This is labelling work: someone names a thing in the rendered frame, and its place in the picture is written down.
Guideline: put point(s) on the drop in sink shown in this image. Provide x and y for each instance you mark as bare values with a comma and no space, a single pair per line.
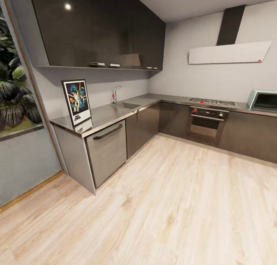
132,103

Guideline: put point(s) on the fixed window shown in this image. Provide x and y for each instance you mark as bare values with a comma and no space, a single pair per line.
28,157

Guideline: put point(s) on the poster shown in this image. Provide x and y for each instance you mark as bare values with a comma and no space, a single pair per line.
75,92

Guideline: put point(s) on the microwave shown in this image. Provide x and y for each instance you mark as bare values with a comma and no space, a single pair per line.
263,99

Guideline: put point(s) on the range hood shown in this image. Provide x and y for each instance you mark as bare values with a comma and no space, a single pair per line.
226,50

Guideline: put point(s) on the cabinet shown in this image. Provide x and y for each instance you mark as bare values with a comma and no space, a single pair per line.
77,33
148,38

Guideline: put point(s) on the burner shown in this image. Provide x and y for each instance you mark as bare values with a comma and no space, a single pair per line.
213,102

